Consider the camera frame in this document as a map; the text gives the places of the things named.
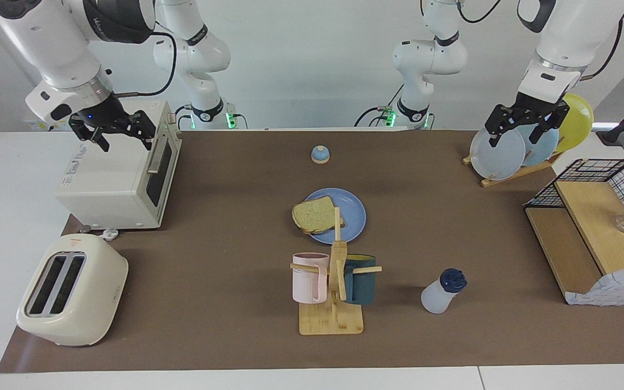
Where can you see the brown table mat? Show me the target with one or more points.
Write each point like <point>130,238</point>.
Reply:
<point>225,179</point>

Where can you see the yellow plate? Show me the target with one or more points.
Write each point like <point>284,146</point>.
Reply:
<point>580,122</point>

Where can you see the seasoning bottle with navy cap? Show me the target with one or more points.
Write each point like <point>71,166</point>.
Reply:
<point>436,298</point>

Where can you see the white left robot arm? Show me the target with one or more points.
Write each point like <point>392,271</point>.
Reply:
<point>572,43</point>

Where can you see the white wall outlet box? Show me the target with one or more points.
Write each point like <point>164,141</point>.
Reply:
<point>33,125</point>

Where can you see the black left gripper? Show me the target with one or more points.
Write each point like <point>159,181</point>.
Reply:
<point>531,107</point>

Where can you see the teal mug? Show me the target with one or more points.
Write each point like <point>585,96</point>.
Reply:
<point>363,284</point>

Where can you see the toasted bread slice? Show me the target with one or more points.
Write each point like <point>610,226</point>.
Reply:
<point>314,215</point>

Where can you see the blue round plate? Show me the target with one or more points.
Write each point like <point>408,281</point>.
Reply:
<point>352,211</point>

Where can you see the wooden mug tree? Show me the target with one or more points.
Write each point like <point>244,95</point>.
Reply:
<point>331,322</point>

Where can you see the cream two-slot toaster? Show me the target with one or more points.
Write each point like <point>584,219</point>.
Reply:
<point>95,292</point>

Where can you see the small blue call bell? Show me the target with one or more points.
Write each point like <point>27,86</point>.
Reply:
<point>320,157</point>

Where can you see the grey plate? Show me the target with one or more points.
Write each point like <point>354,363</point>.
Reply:
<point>501,162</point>

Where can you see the pink mug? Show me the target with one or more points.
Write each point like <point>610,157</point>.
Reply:
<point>306,281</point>

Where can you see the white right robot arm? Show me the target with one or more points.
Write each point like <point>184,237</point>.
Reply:
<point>52,43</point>

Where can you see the light blue plate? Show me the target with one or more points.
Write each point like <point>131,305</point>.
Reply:
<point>545,149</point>

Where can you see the white toaster oven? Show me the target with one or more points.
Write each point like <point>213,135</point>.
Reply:
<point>111,184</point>

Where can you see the wooden plate rack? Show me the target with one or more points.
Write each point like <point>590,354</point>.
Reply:
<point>518,174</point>

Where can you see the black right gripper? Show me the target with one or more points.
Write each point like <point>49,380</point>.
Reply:
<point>105,115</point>

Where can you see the wooden box with cloth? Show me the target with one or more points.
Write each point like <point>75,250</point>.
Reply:
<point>621,287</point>

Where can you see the white power plug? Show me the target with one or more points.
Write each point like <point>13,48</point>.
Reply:
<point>109,234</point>

